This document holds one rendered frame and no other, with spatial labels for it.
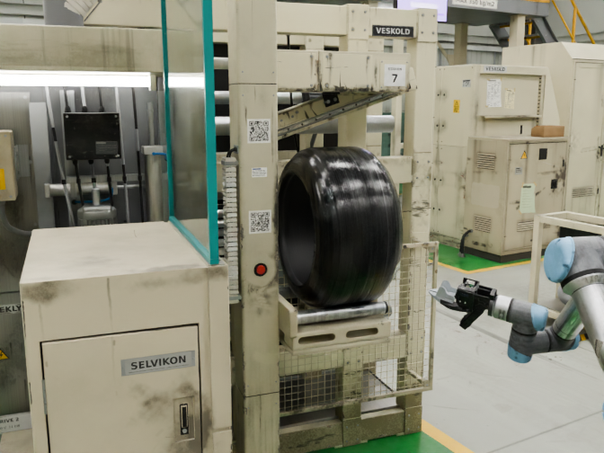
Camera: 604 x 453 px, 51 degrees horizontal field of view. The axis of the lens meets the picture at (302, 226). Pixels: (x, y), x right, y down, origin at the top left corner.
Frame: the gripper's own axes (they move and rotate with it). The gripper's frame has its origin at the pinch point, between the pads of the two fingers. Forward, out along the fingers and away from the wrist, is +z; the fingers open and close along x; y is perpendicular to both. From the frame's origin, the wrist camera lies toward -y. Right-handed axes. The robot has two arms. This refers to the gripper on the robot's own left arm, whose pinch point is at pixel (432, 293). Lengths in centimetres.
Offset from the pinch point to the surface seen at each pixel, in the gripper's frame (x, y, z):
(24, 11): -484, -79, 810
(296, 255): -10, -8, 58
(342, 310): 12.7, -7.1, 26.5
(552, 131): -487, -147, 38
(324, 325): 18.6, -10.7, 30.6
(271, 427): 40, -45, 41
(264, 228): 17, 21, 52
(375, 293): 6.0, -1.6, 17.6
